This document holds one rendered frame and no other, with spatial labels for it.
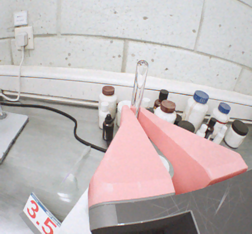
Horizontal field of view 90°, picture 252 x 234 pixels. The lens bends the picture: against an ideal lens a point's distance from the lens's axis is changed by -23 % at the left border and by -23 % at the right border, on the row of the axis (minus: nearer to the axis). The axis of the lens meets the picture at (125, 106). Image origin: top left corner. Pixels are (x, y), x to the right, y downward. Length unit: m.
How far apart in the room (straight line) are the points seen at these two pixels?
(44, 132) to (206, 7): 0.61
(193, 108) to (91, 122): 0.31
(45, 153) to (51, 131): 0.08
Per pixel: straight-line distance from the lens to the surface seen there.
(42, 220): 0.33
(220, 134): 0.52
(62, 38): 0.56
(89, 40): 0.53
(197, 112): 0.49
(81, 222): 0.25
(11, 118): 0.57
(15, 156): 0.46
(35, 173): 0.41
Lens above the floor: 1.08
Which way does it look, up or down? 35 degrees down
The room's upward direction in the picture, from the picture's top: 8 degrees clockwise
